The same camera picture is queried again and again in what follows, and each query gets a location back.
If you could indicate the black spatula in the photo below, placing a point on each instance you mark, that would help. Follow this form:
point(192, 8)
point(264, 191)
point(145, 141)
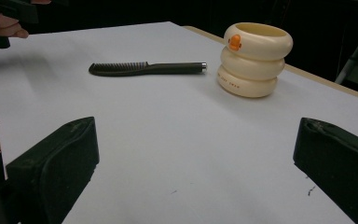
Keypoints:
point(167, 68)

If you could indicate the white table sheet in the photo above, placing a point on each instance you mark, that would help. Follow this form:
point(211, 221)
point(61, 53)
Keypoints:
point(167, 130)

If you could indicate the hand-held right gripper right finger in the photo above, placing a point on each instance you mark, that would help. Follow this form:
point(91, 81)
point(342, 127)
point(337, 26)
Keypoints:
point(338, 161)

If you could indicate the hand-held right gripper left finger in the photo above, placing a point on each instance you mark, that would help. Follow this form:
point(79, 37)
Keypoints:
point(52, 168)

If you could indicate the cream ringed cup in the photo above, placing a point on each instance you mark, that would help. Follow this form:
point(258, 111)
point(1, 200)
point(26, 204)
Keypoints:
point(254, 68)

